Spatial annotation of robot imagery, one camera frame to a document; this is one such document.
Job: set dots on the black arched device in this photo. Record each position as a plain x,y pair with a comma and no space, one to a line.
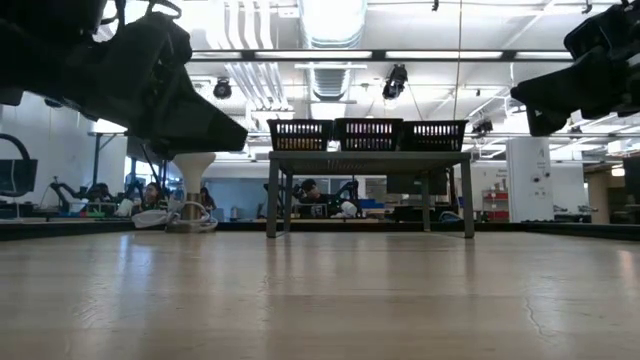
17,175

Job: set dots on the white mushroom table lamp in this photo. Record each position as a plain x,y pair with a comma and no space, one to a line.
194,167

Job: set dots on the black slotted plastic basket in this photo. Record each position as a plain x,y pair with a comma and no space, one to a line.
435,135
300,135
368,134

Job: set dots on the red storage rack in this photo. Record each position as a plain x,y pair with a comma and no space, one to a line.
495,197

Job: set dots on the beige cabinet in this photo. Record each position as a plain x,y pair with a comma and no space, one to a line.
597,200

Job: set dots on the silver ceiling air duct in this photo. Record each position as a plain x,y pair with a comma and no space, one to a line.
332,20

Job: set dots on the person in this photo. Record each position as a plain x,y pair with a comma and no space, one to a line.
151,192
100,192
206,196
311,192

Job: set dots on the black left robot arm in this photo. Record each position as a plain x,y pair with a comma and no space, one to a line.
40,50

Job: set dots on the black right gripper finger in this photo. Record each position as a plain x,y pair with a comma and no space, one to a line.
570,85
545,120

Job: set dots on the black metal stand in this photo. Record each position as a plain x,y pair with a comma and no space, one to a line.
96,160

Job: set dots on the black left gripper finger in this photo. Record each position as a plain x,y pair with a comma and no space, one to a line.
195,130

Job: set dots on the white square pillar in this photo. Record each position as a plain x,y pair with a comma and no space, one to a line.
530,175

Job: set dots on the black overhead camera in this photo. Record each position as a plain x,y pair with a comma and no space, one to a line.
395,82

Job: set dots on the black ceiling spotlight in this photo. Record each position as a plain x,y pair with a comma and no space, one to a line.
222,89
482,126

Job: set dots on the black background robot arm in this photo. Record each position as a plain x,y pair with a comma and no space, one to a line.
350,189
60,190

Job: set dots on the black aluminium extrusion frame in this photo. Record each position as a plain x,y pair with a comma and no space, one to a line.
75,229

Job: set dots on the black overhead crossbeam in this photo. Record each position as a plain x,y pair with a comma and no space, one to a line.
378,55

